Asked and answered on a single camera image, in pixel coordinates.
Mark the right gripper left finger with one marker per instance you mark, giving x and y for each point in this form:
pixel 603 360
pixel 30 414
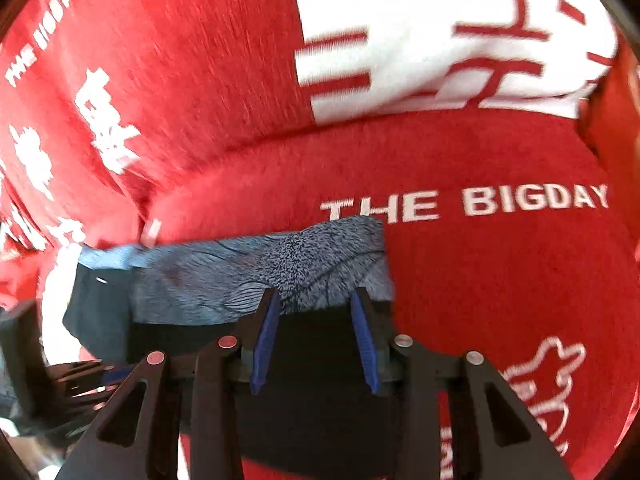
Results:
pixel 136 434

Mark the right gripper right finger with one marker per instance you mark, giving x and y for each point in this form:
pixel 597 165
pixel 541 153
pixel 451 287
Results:
pixel 493 435

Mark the red sofa with white characters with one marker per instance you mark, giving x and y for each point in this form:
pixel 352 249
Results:
pixel 498 140

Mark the black pants with blue waistband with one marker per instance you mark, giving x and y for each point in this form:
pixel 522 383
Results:
pixel 315 417

